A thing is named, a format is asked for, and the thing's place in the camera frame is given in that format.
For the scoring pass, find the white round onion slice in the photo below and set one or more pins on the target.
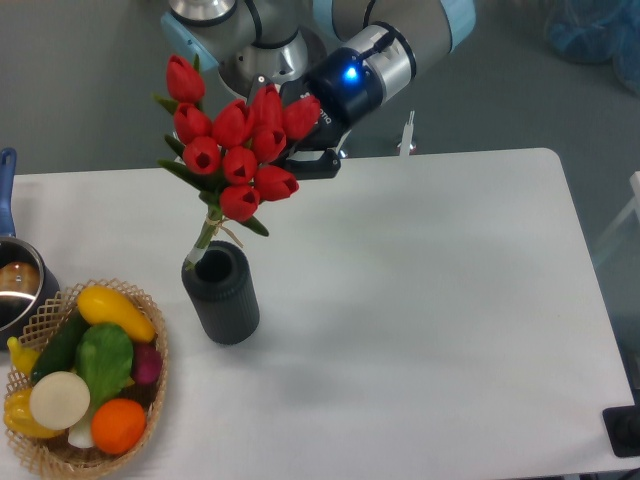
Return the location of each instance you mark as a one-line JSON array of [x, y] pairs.
[[59, 400]]

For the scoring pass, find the dark green cucumber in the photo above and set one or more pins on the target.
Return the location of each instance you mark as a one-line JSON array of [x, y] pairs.
[[60, 351]]

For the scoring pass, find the blue plastic bags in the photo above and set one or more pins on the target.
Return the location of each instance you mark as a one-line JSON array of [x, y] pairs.
[[597, 32]]

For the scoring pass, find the dark grey ribbed vase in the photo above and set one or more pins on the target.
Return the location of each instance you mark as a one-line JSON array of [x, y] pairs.
[[221, 289]]

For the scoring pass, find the blue handled steel pot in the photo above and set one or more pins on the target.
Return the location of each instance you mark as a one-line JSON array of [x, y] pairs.
[[26, 282]]

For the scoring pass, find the red tulip bouquet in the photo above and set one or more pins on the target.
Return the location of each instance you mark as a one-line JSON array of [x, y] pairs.
[[230, 159]]

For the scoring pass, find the orange fruit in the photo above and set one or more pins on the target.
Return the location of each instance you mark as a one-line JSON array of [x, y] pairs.
[[118, 425]]

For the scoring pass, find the woven wicker basket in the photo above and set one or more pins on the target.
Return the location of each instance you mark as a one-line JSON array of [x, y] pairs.
[[55, 458]]

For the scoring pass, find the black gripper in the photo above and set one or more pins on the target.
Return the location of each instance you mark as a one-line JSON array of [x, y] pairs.
[[347, 90]]

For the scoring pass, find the yellow squash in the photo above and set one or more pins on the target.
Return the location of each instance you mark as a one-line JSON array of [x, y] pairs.
[[99, 304]]

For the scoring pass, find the green lettuce leaf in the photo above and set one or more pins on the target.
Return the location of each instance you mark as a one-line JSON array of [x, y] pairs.
[[104, 359]]

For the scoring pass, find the yellow bell pepper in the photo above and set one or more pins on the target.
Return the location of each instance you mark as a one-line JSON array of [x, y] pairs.
[[19, 419]]

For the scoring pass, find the small yellow banana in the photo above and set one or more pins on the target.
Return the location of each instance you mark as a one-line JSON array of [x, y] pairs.
[[22, 358]]

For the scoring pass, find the white frame at right edge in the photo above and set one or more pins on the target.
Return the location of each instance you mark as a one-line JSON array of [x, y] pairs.
[[622, 226]]

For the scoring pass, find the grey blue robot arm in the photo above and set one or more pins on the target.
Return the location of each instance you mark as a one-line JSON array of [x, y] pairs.
[[283, 40]]

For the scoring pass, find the white leek stalk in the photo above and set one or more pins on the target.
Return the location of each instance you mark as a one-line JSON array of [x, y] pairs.
[[80, 435]]

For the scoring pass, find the black device at table edge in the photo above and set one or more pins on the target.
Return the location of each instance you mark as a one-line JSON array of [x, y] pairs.
[[622, 426]]

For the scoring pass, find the purple red onion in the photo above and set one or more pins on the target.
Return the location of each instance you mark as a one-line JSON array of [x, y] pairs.
[[147, 364]]

